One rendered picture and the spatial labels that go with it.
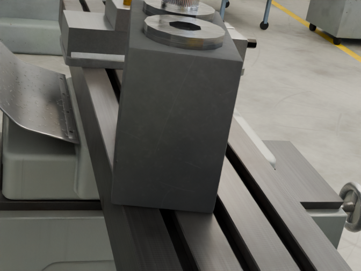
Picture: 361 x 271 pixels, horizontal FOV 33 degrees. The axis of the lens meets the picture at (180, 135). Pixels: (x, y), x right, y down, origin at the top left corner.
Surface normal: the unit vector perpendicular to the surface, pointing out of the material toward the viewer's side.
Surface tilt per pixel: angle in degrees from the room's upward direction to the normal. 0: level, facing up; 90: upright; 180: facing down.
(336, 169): 0
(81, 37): 90
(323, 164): 0
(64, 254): 90
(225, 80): 90
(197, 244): 0
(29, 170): 90
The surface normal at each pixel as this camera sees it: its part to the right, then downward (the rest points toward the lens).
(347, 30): 0.32, 0.43
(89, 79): 0.15, -0.90
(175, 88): 0.06, 0.43
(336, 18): -0.93, 0.01
